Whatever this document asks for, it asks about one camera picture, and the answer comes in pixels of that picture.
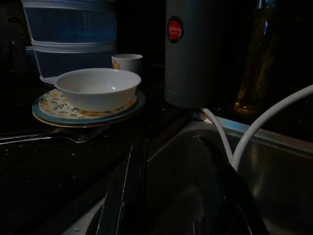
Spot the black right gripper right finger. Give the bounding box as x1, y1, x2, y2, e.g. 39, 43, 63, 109
193, 135, 270, 235

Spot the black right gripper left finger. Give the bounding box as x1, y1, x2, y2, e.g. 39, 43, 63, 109
94, 138, 149, 235

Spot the stainless steel sink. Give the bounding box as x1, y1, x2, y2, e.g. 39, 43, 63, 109
61, 115, 313, 235

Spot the metal fork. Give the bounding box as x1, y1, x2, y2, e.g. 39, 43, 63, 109
0, 125, 110, 145

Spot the beige plate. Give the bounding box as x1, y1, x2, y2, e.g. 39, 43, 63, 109
33, 107, 145, 129

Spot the white ceramic bowl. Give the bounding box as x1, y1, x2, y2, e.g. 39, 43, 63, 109
54, 68, 142, 112

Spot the lemon print plate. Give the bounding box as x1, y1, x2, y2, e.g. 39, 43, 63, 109
32, 88, 147, 126

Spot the glass oil bottle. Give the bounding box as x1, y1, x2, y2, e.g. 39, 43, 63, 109
234, 0, 282, 115

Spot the grey water filter canister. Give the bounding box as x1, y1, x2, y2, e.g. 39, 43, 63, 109
164, 0, 247, 109

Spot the white printed cup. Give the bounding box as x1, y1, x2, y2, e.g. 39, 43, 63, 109
112, 53, 143, 74

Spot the blue plastic container stack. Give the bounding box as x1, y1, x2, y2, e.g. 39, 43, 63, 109
20, 0, 117, 84

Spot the white hose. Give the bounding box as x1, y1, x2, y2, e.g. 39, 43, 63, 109
200, 84, 313, 171

